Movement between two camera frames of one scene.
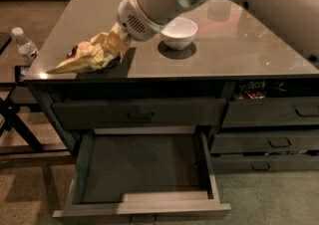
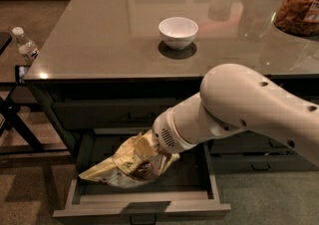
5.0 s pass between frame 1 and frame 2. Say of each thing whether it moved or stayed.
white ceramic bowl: stayed
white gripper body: moved
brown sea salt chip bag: moved
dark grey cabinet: stayed
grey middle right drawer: stayed
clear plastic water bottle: stayed
